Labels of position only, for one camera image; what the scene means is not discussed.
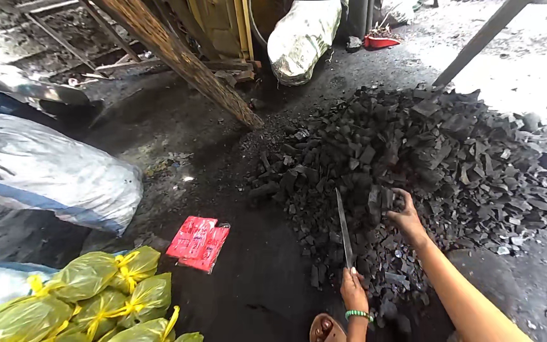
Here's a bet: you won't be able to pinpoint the person's right hand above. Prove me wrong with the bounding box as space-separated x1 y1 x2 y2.
386 188 430 250

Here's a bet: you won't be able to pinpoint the person's left hand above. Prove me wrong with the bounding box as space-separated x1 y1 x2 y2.
340 267 369 320

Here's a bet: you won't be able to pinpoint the black charcoal chunk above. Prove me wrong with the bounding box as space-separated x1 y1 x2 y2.
368 184 394 219

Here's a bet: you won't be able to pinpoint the long metal knife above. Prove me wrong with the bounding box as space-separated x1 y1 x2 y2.
335 187 355 272

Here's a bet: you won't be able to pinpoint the person's left forearm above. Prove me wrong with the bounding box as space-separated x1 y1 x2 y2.
346 315 369 342

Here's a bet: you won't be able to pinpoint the person's legs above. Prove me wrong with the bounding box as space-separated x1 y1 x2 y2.
309 313 347 342

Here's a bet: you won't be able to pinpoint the pile of charcoal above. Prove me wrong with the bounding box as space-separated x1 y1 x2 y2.
246 85 547 333

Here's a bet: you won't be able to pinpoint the pink plastic packet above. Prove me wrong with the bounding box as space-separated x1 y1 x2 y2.
178 223 230 274
166 216 218 259

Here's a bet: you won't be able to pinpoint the red dustpan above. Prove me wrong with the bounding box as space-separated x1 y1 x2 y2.
363 35 401 50

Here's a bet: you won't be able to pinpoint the dark grey pipe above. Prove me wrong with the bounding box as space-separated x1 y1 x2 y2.
347 0 369 40

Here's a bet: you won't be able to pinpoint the white tied sack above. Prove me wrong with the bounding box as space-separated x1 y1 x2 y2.
381 0 417 26

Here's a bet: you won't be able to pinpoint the full white sack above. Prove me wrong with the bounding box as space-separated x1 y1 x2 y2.
267 0 343 87

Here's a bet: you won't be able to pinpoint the yellow metal door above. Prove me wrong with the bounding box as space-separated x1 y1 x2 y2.
187 0 254 61

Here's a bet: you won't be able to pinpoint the pile of yellow bags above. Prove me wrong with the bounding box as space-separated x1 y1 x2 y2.
0 245 204 342

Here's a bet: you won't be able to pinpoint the wooden plank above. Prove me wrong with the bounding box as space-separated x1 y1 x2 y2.
95 57 164 74

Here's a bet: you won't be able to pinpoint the white sack with blue stripe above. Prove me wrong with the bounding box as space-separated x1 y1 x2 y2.
0 113 144 237

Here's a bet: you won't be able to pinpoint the thin wooden pole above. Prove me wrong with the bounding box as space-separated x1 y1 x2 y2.
79 0 141 63
25 12 105 77

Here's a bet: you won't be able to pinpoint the grey rounded metal object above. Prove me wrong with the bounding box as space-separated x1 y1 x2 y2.
15 81 90 106

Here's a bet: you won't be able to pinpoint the grey post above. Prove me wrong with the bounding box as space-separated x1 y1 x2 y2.
432 0 531 88

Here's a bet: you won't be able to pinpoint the brown wooden post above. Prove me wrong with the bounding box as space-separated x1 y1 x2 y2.
90 0 265 130

